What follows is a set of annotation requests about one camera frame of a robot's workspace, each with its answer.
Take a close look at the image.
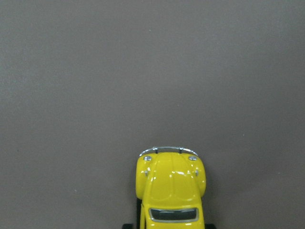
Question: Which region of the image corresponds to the yellow beetle toy car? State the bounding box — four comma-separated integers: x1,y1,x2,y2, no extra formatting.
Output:
135,146,207,229

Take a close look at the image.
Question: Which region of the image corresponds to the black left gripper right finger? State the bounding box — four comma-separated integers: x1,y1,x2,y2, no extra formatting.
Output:
205,223,216,229

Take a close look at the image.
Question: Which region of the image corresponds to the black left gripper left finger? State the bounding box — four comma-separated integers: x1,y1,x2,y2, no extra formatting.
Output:
122,223,134,229

